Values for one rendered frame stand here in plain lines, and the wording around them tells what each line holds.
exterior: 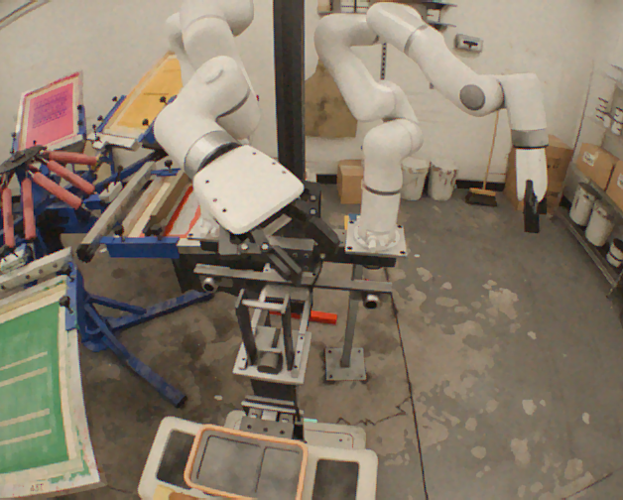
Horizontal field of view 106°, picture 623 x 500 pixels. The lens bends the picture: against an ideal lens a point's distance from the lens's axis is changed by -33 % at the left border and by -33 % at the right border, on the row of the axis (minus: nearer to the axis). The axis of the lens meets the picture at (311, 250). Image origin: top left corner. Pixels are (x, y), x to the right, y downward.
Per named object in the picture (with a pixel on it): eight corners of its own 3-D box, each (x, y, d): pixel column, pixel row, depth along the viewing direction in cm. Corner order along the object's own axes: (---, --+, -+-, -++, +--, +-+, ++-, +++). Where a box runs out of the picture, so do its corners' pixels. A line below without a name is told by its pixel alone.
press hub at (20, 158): (132, 314, 214) (62, 128, 129) (114, 360, 184) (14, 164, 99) (90, 311, 214) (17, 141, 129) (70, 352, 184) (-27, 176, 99)
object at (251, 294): (291, 290, 149) (287, 228, 128) (290, 305, 142) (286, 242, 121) (188, 288, 149) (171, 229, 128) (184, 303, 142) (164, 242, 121)
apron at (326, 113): (357, 135, 320) (362, 29, 254) (358, 138, 314) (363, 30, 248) (302, 135, 320) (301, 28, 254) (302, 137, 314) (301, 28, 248)
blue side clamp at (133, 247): (183, 249, 120) (179, 233, 116) (179, 258, 116) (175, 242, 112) (115, 249, 120) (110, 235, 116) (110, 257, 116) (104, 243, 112)
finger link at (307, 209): (304, 191, 42) (316, 228, 40) (265, 199, 41) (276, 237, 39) (306, 177, 40) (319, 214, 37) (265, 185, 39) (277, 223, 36)
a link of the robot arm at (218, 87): (237, 83, 49) (215, 43, 40) (280, 114, 46) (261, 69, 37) (166, 149, 48) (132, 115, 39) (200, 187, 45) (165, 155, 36)
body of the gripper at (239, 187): (250, 164, 47) (306, 215, 43) (188, 202, 43) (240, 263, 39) (248, 123, 40) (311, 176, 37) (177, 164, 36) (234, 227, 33)
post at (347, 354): (362, 348, 198) (386, 208, 138) (366, 380, 181) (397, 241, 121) (325, 348, 198) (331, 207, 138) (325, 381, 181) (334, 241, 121)
